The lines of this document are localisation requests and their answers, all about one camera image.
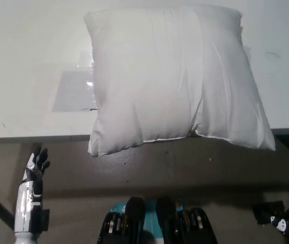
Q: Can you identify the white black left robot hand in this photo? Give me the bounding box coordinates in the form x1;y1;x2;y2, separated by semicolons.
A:
14;146;51;233

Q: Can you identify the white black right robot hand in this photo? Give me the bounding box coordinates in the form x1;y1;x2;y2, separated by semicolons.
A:
270;161;289;244

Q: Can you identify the white square pillow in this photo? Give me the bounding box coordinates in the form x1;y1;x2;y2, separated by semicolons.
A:
83;4;276;157

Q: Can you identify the black teal robot torso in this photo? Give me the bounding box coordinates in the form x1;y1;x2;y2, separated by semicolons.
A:
97;195;218;244

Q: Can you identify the black table foot plate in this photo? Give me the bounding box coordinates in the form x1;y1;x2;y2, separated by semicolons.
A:
251;200;285;225
40;208;51;232

